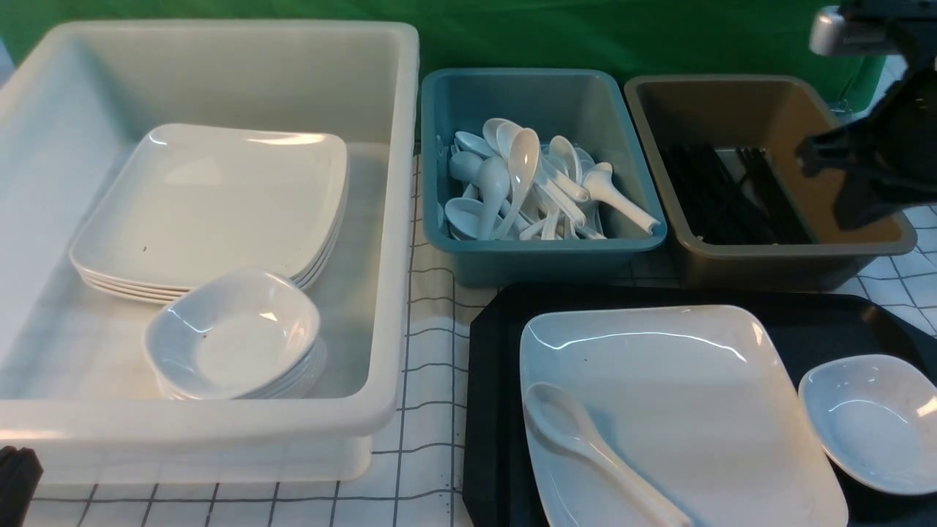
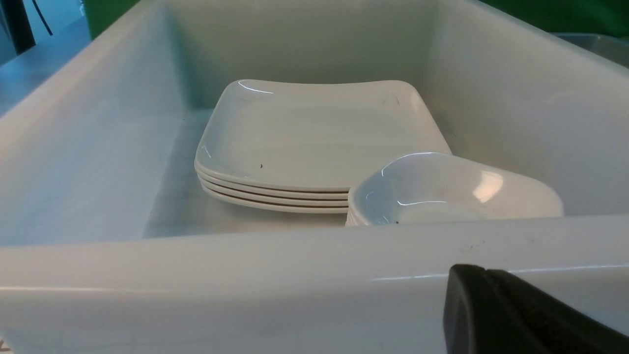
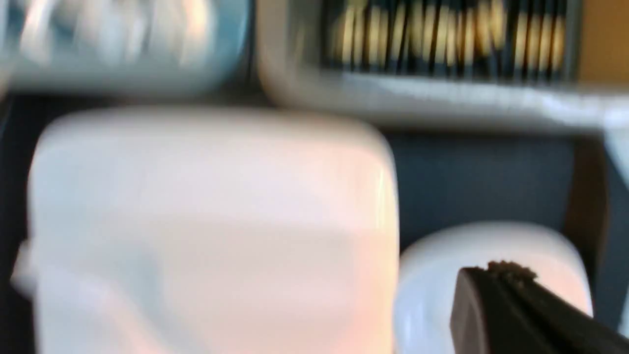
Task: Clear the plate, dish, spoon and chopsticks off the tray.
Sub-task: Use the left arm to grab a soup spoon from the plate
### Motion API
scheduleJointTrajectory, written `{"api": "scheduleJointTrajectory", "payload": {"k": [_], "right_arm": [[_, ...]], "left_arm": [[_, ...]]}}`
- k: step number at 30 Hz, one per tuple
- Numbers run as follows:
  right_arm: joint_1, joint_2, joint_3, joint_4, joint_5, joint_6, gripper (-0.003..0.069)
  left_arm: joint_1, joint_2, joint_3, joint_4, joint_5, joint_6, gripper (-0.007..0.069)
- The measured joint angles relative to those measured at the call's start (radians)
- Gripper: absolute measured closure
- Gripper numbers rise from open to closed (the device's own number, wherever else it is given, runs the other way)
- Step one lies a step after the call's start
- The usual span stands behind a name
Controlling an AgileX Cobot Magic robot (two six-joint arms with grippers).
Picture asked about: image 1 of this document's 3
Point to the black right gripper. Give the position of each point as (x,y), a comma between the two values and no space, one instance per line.
(888,156)

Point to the small white sauce bowl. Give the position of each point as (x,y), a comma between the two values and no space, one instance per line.
(876,418)

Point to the white square rice plate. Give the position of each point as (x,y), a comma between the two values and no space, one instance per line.
(697,401)

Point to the white ceramic soup spoon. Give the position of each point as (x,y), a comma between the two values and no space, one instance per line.
(564,421)

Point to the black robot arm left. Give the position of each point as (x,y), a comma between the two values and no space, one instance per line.
(20,473)

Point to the pile of black chopsticks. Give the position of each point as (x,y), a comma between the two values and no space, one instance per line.
(733,196)

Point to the brown plastic bin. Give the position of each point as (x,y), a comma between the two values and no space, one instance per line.
(756,111)

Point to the black serving tray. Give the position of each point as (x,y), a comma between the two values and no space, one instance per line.
(808,330)

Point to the green cloth backdrop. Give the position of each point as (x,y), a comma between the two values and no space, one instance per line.
(623,38)

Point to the white spoon at bin right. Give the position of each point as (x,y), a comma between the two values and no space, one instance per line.
(598,184)

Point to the teal plastic bin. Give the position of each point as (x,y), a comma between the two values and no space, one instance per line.
(586,107)

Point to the white spoon upright in bin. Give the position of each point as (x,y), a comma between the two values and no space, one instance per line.
(522,166)

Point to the white spoon bin left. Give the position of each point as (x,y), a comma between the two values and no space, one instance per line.
(494,186)

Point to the white checked tablecloth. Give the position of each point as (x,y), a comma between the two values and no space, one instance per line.
(428,410)

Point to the stack of small white bowls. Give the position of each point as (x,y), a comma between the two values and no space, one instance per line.
(247,334)

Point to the stack of white square plates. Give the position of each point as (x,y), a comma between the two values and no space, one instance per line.
(194,202)

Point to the large white plastic tub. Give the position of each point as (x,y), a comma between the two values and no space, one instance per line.
(82,100)

